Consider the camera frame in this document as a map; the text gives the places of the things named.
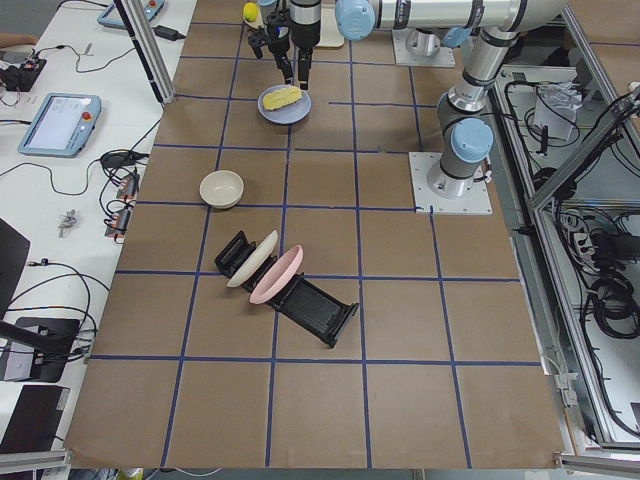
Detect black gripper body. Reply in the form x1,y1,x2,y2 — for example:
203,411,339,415
289,0,321,50
248,12,290,57

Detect bread loaf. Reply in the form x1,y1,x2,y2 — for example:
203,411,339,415
262,85,302,111

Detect blue plate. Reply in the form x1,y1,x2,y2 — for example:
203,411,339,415
257,85,312,125

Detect cream round plate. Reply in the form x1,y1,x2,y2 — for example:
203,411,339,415
243,11,264,29

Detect cream plate in rack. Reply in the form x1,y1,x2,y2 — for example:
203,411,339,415
226,230,278,288

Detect pink plate in rack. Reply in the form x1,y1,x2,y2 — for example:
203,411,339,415
249,245,304,304

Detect yellow lemon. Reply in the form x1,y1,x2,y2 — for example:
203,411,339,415
243,2,259,18

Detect black power adapter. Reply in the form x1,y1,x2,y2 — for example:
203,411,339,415
153,25,186,41

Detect cream bowl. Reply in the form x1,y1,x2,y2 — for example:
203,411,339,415
199,170,244,210

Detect teach pendant far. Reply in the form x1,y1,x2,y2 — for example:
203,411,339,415
96,0,170,29

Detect teach pendant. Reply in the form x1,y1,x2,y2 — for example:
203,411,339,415
96,0,170,29
17,93,102,158

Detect teach pendant near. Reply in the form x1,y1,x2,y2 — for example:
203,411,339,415
17,93,102,158

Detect black dish rack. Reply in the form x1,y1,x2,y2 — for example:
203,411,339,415
214,231,358,348

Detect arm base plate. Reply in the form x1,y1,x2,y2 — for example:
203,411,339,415
409,152,493,216
392,28,456,68

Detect aluminium frame post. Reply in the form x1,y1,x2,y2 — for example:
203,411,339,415
114,0,176,105

